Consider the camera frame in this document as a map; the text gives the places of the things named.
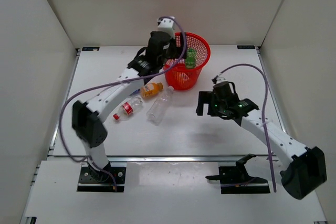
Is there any green plastic bottle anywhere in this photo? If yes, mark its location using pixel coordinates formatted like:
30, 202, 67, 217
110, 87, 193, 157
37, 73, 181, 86
184, 48, 197, 69

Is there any orange juice bottle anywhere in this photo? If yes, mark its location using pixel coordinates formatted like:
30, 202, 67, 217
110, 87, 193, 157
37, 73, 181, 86
140, 82, 163, 99

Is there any clear plastic bottle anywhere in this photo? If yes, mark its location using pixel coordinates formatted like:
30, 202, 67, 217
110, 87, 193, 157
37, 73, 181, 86
146, 86, 174, 125

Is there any red label cola bottle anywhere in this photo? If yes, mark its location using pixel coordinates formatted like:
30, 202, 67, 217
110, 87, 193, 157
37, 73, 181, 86
113, 97, 143, 121

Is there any blue label clear bottle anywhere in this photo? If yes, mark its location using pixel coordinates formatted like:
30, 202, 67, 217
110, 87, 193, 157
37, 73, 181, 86
130, 89, 140, 96

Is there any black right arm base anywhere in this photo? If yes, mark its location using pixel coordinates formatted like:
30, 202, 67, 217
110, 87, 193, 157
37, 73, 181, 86
205, 154, 270, 195

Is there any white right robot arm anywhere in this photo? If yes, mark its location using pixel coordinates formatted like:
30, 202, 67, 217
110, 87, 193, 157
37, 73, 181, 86
196, 81, 327, 200

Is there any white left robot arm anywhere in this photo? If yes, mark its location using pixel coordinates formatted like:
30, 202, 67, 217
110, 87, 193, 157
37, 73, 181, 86
72, 31, 187, 183

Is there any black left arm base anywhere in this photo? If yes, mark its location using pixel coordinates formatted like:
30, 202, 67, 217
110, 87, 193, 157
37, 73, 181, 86
77, 163, 127, 193

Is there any red mesh bin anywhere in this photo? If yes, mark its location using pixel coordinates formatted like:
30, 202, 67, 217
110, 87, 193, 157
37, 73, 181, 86
164, 33, 211, 91

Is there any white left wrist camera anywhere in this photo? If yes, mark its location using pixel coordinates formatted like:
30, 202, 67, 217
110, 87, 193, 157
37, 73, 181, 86
157, 18, 175, 39

